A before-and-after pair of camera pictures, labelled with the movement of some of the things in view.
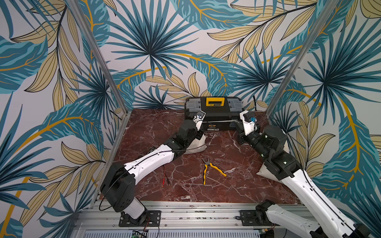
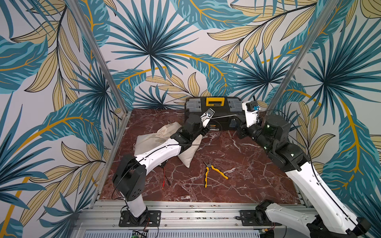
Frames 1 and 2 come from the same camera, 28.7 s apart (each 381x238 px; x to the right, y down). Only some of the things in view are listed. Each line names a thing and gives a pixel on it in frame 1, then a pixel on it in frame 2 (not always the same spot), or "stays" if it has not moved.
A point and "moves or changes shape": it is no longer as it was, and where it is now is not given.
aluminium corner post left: x=81 y=20 stays
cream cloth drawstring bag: x=199 y=144 moves or changes shape
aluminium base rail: x=174 y=216 stays
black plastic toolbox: x=220 y=112 stays
